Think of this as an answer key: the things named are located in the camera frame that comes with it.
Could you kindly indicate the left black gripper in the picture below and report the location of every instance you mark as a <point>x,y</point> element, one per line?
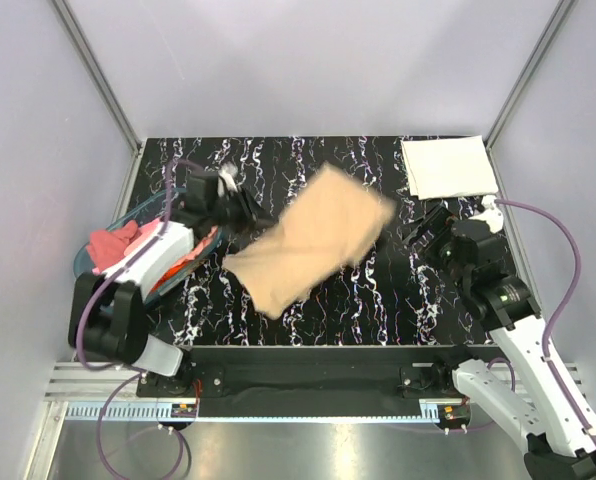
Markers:
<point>252,218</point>

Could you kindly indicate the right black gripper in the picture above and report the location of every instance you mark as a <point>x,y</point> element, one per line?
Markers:
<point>437,222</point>

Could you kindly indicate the tan t shirt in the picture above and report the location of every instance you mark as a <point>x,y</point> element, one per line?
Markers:
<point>333,223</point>

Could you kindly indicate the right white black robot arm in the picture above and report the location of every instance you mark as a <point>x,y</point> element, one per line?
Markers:
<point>555,427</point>

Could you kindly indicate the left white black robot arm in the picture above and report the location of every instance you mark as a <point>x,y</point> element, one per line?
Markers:
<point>109,308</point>

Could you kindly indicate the folded white t shirt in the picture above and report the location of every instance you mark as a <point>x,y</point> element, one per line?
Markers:
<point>448,168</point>

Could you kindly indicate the orange garment in basket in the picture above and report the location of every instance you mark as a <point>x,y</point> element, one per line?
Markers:
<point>173,275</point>

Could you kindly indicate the light pink shirt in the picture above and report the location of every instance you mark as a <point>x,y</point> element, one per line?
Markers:
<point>145,232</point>

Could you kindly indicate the teal plastic laundry basket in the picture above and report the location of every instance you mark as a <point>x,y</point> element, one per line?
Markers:
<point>146,265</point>

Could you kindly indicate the dark pink shirt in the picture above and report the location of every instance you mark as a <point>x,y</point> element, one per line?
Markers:
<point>106,248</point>

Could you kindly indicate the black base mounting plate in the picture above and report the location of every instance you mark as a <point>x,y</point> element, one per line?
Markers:
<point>367,384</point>

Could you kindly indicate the slotted cable duct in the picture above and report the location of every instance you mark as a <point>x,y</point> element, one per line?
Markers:
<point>173,412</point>

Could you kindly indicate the left aluminium frame post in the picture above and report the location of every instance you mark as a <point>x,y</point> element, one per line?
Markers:
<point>84,51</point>

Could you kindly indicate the aluminium frame post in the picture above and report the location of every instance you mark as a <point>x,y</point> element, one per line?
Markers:
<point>548,36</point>
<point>84,51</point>

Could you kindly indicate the right aluminium frame post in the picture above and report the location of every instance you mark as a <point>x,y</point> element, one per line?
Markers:
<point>548,36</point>

